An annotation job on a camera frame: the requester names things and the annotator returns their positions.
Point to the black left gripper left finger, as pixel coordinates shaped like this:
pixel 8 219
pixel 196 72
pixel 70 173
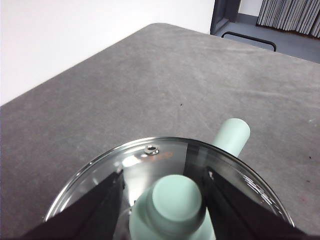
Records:
pixel 87 215

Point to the glass lid with green knob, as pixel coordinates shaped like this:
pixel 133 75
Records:
pixel 176 197

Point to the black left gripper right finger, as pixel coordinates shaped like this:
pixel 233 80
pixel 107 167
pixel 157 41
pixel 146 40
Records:
pixel 240 215

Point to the grey ribbed curtain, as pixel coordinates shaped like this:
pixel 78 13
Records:
pixel 287 15

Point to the dark grey door frame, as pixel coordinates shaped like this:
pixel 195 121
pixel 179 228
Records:
pixel 220 15

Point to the black metal tube frame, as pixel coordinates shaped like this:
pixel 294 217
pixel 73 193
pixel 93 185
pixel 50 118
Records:
pixel 250 38

